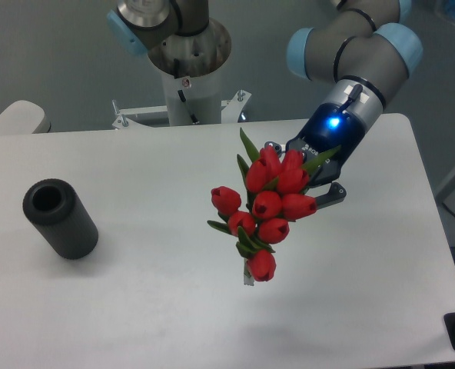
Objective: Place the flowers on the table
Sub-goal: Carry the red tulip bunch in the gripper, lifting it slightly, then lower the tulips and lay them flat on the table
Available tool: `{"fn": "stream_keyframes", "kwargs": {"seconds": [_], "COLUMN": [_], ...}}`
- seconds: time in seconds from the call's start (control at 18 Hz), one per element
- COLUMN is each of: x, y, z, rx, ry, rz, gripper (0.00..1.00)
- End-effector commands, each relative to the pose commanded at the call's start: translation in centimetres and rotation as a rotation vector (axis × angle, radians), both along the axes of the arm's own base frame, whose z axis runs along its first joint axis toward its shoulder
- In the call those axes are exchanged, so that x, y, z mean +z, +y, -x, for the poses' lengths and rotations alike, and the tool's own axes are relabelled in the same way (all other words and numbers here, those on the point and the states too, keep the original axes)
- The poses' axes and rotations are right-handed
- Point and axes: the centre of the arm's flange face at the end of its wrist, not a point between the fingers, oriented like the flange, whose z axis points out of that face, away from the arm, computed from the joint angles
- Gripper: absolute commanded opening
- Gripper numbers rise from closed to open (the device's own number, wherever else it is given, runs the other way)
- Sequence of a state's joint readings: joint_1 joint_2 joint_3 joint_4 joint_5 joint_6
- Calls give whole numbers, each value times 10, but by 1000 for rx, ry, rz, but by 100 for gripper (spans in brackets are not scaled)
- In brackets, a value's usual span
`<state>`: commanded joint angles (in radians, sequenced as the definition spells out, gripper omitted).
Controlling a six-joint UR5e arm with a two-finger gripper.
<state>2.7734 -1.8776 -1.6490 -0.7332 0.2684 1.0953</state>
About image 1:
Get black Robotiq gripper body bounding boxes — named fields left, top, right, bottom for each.
left=285, top=103, right=365, bottom=188

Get red tulip bouquet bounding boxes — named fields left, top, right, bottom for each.
left=207, top=130, right=340, bottom=286

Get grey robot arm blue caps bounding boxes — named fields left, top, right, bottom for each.
left=281, top=1, right=423, bottom=208

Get black ribbed cylindrical vase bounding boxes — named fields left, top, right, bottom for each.
left=22, top=178, right=98, bottom=260

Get white chair corner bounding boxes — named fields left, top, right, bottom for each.
left=0, top=100, right=51, bottom=137

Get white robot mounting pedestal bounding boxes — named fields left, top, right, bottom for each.
left=112, top=71, right=252, bottom=129

